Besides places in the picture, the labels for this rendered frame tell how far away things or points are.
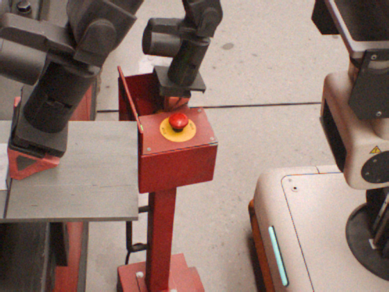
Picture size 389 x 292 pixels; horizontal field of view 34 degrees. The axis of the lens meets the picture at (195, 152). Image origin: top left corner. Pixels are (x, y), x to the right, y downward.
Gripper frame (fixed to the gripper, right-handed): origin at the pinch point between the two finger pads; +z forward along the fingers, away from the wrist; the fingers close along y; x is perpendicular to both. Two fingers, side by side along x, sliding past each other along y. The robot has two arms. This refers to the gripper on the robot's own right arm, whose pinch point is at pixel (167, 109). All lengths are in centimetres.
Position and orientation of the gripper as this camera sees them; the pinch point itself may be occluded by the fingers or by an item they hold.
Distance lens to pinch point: 136.5
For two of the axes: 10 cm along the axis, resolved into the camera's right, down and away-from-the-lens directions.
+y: -9.0, -0.3, -4.3
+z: -3.3, 6.9, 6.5
